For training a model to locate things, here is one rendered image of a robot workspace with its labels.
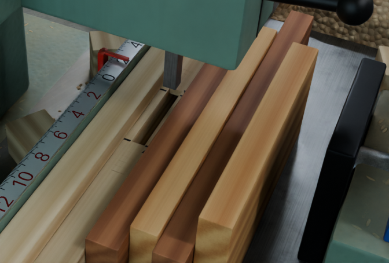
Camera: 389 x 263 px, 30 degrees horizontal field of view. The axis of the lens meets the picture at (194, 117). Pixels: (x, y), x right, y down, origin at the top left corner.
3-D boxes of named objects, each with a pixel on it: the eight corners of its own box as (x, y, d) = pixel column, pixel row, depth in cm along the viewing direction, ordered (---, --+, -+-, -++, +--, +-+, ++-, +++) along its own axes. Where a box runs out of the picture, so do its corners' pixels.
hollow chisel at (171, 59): (175, 90, 46) (180, 25, 43) (162, 86, 47) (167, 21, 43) (180, 83, 47) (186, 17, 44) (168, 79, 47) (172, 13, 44)
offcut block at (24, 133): (72, 167, 61) (70, 137, 59) (32, 185, 59) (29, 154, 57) (47, 137, 64) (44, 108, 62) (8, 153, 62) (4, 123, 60)
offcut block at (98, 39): (90, 68, 72) (88, 30, 69) (125, 66, 73) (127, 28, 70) (93, 88, 69) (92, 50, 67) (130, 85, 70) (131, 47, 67)
